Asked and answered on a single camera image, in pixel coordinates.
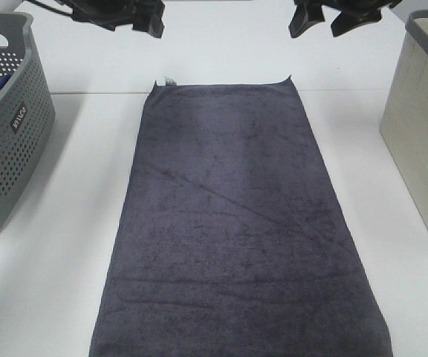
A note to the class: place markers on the grey perforated plastic basket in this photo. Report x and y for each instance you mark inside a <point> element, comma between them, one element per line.
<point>26,109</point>

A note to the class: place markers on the beige basket with grey rim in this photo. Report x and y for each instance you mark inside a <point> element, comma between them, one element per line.
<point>404,125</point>

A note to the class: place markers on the dark grey towel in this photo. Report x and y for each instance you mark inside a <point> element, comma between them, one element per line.
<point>231,240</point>

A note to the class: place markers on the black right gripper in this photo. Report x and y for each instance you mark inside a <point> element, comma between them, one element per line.
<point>353,14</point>

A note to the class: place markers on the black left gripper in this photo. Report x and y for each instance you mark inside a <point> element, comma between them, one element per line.
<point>145,15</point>

